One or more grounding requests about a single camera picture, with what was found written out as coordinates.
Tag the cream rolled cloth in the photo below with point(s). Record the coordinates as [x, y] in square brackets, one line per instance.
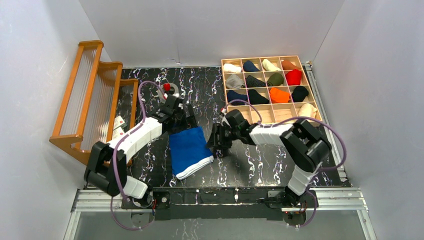
[269, 66]

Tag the clear tape roll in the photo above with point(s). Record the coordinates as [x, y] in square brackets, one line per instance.
[174, 91]

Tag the orange underwear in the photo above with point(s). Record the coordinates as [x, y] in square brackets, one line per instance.
[278, 96]

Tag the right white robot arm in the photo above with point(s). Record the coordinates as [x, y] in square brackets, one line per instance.
[305, 144]

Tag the wooden acrylic tiered rack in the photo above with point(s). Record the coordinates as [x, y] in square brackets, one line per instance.
[88, 108]

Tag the wooden compartment organizer box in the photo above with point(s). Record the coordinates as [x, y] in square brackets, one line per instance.
[269, 89]

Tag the black rolled cloth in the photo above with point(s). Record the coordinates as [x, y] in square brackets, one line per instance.
[256, 99]
[299, 93]

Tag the black rolled cloth middle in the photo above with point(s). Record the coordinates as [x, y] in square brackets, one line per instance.
[256, 99]

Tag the white rolled cloth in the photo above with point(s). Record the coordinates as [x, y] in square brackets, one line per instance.
[229, 68]

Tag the white box red label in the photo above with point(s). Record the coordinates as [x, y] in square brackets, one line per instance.
[119, 122]

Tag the olive rolled cloth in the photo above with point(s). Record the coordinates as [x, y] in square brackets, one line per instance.
[275, 80]

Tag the red rolled cloth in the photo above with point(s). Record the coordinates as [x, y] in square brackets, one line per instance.
[294, 77]

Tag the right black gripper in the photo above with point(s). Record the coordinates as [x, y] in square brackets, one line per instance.
[220, 135]

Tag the beige rolled cloth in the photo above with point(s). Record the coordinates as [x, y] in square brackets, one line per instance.
[307, 110]

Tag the blue underwear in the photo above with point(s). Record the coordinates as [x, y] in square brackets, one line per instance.
[188, 152]

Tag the grey rolled cloth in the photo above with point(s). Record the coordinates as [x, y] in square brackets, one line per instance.
[234, 82]

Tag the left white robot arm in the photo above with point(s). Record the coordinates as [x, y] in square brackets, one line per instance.
[107, 164]

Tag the rust orange rolled cloth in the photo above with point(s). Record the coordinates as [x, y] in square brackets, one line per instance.
[289, 66]

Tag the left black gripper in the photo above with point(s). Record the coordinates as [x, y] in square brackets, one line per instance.
[185, 117]

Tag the black rolled cloth right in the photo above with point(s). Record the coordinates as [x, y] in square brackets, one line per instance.
[299, 93]

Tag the navy rolled cloth top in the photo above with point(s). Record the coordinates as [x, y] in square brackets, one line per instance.
[249, 67]

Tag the dark patterned rolled cloth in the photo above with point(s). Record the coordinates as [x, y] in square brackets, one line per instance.
[253, 82]

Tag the small red cap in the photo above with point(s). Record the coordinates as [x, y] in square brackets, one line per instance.
[166, 87]

